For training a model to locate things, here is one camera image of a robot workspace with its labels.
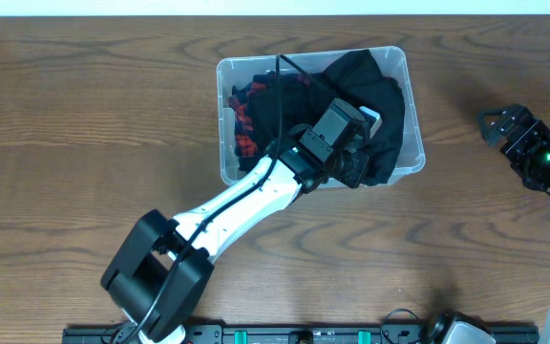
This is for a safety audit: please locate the red navy plaid shirt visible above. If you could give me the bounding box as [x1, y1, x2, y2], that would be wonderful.
[227, 70, 312, 173]

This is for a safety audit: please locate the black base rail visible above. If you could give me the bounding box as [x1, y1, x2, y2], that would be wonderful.
[62, 310, 541, 344]

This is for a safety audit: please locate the black garment pile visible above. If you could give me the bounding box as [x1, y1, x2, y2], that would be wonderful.
[245, 49, 407, 187]

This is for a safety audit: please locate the clear plastic storage bin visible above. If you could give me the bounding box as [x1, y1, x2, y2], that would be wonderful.
[216, 46, 426, 185]

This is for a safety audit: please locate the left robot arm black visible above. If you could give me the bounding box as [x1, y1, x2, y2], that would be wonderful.
[100, 98, 382, 343]

